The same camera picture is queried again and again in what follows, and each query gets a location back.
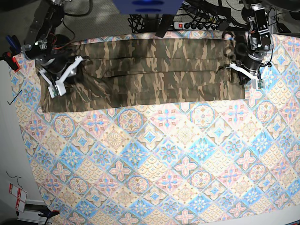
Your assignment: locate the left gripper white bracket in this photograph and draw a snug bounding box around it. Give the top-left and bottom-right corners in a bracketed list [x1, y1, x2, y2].
[228, 53, 272, 90]

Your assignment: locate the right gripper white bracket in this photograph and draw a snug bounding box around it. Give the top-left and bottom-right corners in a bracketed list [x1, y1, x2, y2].
[37, 55, 90, 98]

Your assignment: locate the camouflage T-shirt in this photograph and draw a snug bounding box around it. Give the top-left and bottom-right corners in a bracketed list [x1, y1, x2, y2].
[40, 38, 245, 113]

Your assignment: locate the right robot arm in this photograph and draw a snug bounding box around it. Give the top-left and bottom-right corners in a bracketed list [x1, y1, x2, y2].
[22, 0, 88, 98]

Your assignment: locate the black hex key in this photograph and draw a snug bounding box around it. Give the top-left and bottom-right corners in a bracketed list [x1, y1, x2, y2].
[7, 89, 23, 105]

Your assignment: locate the blue clamp upper left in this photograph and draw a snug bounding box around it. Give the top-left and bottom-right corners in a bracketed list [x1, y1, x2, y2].
[6, 35, 22, 54]

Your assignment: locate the blue clamp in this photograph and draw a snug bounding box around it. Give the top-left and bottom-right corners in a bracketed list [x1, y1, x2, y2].
[38, 210, 60, 218]
[6, 35, 22, 54]

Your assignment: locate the red black clamp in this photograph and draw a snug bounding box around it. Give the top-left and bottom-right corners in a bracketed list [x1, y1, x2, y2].
[0, 52, 20, 72]

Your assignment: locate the white power strip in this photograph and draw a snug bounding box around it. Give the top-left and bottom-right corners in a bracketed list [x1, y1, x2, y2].
[173, 22, 220, 31]

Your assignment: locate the patterned tile tablecloth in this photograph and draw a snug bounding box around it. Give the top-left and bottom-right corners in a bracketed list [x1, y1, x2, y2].
[10, 35, 300, 225]

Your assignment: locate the red white label tag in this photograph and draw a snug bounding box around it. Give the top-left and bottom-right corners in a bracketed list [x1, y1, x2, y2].
[9, 183, 27, 212]

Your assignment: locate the blue clamp lower left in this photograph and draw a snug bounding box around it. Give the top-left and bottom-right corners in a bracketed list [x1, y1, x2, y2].
[38, 210, 60, 218]

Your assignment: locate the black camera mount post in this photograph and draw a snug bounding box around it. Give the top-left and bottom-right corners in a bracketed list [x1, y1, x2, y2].
[155, 14, 174, 38]

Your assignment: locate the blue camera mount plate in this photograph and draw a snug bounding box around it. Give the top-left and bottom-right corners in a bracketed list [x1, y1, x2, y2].
[113, 0, 183, 15]

